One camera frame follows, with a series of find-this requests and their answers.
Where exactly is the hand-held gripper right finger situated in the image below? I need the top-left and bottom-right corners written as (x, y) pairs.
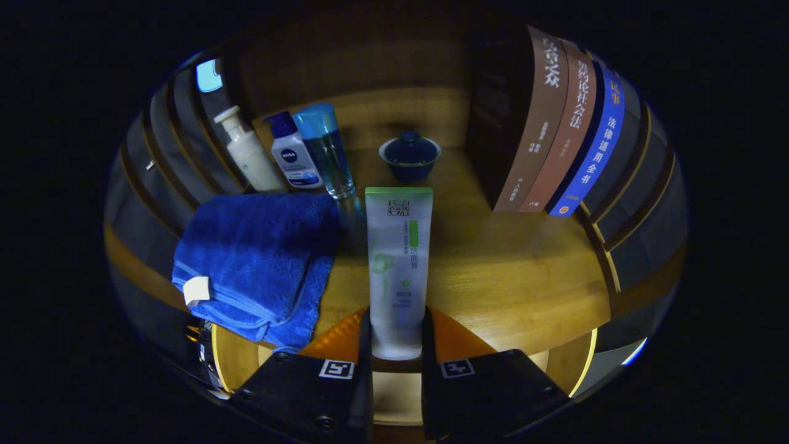
top-left (421, 305), bottom-right (571, 442)

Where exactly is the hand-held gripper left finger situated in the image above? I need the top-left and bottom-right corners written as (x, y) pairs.
top-left (228, 307), bottom-right (375, 443)

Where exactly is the white and green tube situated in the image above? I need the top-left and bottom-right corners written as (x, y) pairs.
top-left (365, 186), bottom-right (434, 361)

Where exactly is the wooden countertop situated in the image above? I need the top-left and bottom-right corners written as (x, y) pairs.
top-left (105, 145), bottom-right (686, 358)

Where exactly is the wooden cabinet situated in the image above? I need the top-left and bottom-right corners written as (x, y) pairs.
top-left (105, 12), bottom-right (688, 371)

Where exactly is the black device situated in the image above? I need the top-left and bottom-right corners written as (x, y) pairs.
top-left (185, 321), bottom-right (230, 395)

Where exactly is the blue folded towel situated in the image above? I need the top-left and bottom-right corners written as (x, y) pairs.
top-left (171, 192), bottom-right (341, 353)

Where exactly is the white bottle with blue cap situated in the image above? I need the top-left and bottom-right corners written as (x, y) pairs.
top-left (264, 111), bottom-right (324, 190)

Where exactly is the clear teal bottle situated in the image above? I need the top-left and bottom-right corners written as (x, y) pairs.
top-left (292, 102), bottom-right (356, 200)

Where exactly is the white pump bottle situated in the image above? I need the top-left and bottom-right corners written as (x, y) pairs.
top-left (214, 105), bottom-right (287, 193)

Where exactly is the blue lidded teacup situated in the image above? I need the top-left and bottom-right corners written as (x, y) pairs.
top-left (378, 130), bottom-right (442, 184)

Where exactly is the blue book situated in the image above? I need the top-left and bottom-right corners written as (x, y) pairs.
top-left (547, 52), bottom-right (626, 218)

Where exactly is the reddish brown book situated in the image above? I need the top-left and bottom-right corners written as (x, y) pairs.
top-left (520, 40), bottom-right (597, 214)

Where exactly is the dark brown book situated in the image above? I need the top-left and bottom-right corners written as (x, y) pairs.
top-left (468, 25), bottom-right (569, 213)

